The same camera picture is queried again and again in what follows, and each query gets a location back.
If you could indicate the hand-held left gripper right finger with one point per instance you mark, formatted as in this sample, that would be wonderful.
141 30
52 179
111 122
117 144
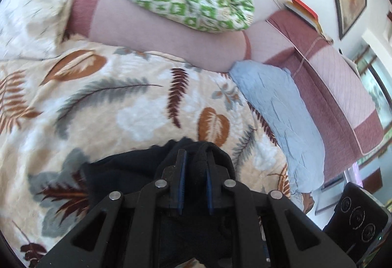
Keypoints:
209 185

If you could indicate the white patterned pillow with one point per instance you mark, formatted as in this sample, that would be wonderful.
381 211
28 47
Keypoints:
30 10

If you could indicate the leaf print blanket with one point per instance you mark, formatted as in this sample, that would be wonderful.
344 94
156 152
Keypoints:
122 102

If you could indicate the pink bolster cushion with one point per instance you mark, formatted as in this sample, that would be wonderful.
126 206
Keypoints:
147 29

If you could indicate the red book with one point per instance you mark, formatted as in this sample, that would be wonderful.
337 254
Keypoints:
303 6

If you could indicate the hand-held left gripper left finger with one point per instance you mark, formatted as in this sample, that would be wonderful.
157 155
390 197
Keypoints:
181 182

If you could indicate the black pants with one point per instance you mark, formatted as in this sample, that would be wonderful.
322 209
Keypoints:
122 170

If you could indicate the wooden window frame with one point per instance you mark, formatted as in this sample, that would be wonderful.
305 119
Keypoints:
376 78

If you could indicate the light blue quilted blanket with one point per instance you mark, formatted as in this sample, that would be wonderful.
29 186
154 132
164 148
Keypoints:
275 102

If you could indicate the pink quilted bed headboard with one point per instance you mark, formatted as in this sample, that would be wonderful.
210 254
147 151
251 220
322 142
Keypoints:
337 96

